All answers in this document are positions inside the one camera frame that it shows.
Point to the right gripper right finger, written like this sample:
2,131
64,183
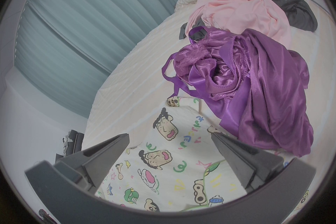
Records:
244,162

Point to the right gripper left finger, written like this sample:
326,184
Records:
97,165

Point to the white printed pyjama top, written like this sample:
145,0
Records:
168,165

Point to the dark grey chest of drawers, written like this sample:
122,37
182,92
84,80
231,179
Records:
76,141

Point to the crumpled pale cloth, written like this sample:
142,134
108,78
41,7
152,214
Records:
67,140

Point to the purple satin garment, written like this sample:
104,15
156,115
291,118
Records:
262,91

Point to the bed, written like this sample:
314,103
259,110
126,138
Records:
136,65

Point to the blue-green curtain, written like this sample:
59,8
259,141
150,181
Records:
78,20

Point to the pink garment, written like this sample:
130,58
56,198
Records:
236,13

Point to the black garment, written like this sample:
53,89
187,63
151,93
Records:
296,10

